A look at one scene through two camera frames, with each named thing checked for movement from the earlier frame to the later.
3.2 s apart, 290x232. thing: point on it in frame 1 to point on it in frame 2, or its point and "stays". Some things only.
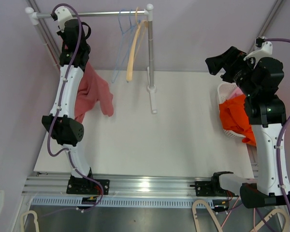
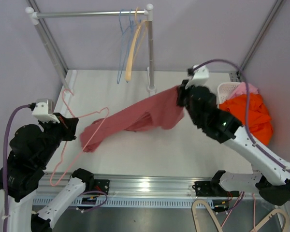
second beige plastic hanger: x=136 y=18 stays
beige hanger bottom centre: x=211 y=213 stays
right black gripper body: x=240 y=72 to x=183 y=98
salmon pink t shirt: x=94 y=86 to x=161 y=111
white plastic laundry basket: x=224 y=90 stays
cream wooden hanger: x=140 y=25 stays
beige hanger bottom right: x=284 y=213 stays
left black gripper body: x=62 y=36 to x=64 y=130
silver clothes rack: x=152 y=90 stays
